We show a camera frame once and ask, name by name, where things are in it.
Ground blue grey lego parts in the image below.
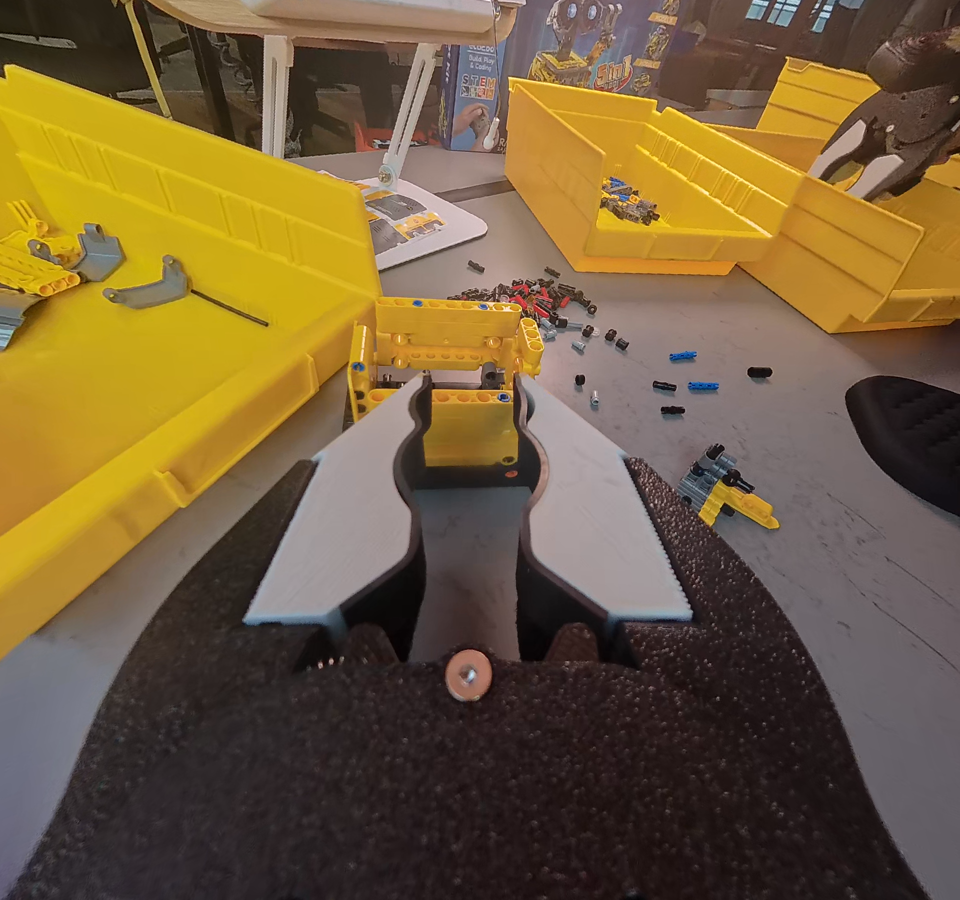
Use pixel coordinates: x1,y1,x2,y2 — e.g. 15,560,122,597
598,176,670,226

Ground yellow plastic bin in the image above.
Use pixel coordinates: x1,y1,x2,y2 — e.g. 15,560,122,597
705,123,960,335
756,56,882,144
504,76,807,276
0,63,385,661

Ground yellow black lego robot model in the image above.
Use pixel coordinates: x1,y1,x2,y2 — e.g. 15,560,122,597
346,296,545,492

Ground robot kit box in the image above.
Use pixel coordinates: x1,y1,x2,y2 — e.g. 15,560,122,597
441,0,699,155

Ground yellow strap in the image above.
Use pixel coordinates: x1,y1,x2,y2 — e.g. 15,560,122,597
108,0,170,121

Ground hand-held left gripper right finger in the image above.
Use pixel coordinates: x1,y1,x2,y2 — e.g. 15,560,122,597
516,375,694,661

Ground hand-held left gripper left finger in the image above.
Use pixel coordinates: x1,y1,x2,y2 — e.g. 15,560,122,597
243,375,435,663

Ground grey grille yellow lego assembly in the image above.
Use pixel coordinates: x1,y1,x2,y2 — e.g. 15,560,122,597
677,442,781,534

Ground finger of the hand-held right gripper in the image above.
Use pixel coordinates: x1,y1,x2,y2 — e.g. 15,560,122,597
808,118,869,183
853,154,924,202

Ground pile of small lego pins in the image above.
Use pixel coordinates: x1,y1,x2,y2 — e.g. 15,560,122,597
447,258,687,417

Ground sticker sheet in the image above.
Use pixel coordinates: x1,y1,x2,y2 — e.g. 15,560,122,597
363,191,447,256

